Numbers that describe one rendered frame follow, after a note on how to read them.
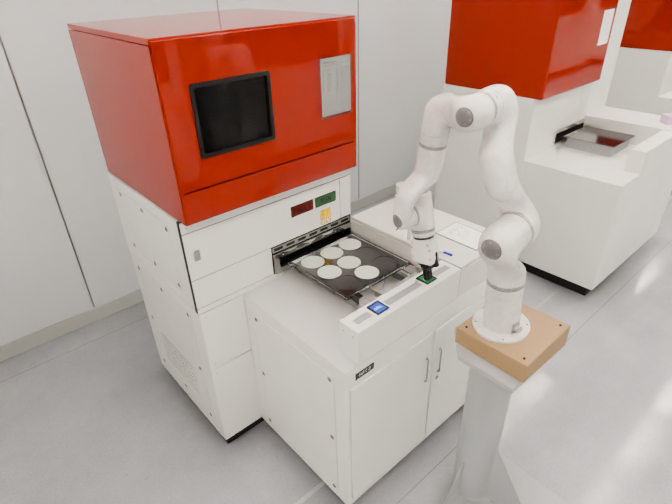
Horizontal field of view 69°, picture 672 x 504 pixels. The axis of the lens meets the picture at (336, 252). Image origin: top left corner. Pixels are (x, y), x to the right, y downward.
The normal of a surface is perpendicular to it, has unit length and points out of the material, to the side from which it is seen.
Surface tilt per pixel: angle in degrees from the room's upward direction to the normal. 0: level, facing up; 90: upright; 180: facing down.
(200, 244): 90
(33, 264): 90
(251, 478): 0
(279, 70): 90
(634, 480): 0
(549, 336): 4
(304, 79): 90
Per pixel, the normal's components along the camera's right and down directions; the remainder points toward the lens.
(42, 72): 0.66, 0.36
